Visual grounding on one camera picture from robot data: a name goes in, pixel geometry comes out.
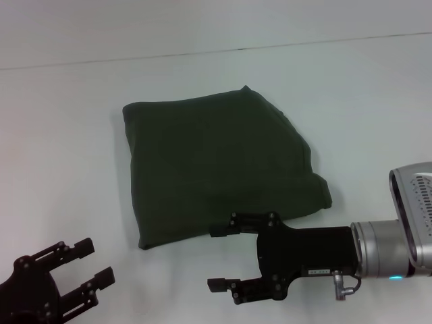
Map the silver right wrist cable connector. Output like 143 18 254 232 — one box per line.
332 269 362 302

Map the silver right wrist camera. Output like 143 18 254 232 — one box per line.
388 161 432 271

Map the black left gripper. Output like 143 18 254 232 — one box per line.
0 238 116 324

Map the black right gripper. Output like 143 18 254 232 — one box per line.
207 211 362 306

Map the dark green FREE t-shirt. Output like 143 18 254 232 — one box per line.
121 84 334 251

